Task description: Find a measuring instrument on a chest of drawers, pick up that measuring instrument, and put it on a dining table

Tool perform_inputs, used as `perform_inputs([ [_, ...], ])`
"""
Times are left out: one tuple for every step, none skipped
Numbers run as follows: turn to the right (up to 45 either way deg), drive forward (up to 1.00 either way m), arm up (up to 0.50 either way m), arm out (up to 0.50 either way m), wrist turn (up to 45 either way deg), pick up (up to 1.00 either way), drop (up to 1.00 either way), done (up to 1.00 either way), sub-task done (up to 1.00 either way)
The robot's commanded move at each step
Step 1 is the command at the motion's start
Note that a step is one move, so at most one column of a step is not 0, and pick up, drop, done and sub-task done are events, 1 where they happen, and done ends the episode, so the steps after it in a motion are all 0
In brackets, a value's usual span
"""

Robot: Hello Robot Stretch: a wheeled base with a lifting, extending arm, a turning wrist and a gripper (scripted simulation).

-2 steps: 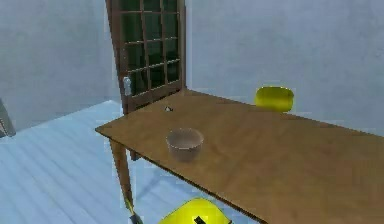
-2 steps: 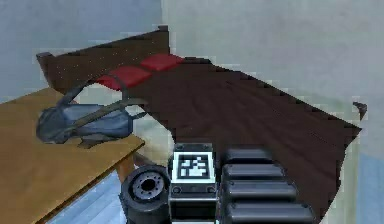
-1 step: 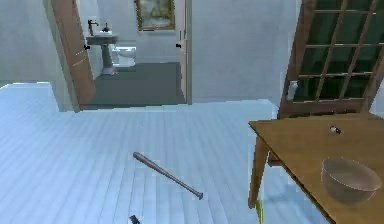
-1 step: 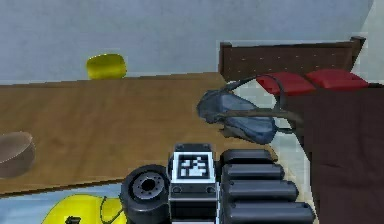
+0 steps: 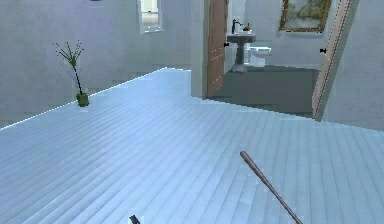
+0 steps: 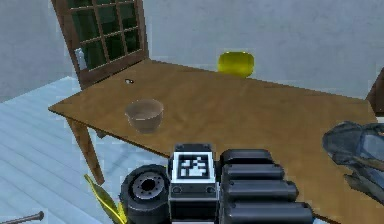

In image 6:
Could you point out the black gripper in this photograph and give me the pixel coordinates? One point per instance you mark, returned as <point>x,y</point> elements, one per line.
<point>145,193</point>

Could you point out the brown wooden dining table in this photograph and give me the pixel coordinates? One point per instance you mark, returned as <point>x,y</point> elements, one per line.
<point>233,110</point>

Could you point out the yellow chair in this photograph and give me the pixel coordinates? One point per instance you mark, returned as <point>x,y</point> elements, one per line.
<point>106,201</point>
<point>236,63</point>

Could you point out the brown bowl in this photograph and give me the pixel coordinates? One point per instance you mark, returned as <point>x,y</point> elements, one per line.
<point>144,115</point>

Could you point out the small dark round object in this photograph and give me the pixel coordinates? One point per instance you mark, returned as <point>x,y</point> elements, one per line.
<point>129,81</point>

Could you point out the dark grey rod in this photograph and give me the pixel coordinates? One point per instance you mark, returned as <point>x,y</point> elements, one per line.
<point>25,218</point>

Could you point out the brown framed window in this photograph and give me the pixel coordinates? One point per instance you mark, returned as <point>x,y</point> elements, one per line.
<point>103,36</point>

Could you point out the dark grey crumpled object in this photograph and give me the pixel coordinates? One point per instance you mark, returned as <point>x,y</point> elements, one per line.
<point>358,150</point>

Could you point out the dark brown wooden furniture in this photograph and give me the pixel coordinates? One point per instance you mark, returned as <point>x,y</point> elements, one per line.
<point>378,93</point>

